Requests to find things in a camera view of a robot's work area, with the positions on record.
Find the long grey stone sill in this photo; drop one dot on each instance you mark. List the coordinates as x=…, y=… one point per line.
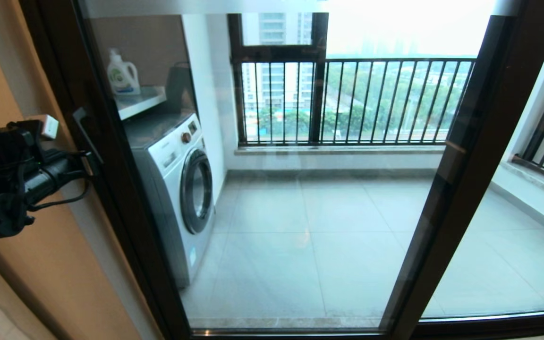
x=338, y=150

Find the dark brown sliding glass door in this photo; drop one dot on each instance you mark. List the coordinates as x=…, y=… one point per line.
x=128, y=189

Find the long black balcony railing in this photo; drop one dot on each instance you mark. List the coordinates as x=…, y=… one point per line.
x=395, y=60

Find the white front-load washing machine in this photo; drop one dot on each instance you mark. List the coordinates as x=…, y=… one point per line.
x=168, y=198

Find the white detergent bottle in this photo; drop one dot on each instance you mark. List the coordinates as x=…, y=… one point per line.
x=122, y=79

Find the white wall shelf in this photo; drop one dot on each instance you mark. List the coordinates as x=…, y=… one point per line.
x=140, y=103

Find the left wrist camera unit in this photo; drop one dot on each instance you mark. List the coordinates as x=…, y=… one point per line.
x=3, y=146

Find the fixed dark-framed glass door panel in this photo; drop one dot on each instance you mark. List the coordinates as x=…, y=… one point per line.
x=513, y=323

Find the short grey stone sill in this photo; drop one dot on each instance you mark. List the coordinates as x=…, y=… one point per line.
x=536, y=182

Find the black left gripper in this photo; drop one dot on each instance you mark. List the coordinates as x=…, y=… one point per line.
x=57, y=177

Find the black window frame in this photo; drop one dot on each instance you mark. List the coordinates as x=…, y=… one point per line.
x=276, y=53

